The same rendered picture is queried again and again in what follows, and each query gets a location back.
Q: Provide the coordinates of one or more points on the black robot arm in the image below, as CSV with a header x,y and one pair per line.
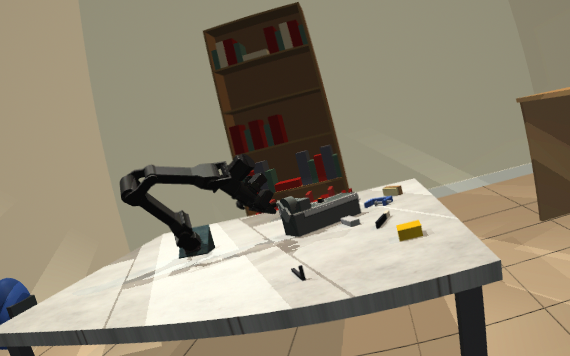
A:
x,y
204,176

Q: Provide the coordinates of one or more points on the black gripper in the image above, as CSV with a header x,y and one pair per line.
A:
x,y
246,196

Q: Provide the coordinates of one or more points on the blue c-clamp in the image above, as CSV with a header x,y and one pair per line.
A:
x,y
379,200

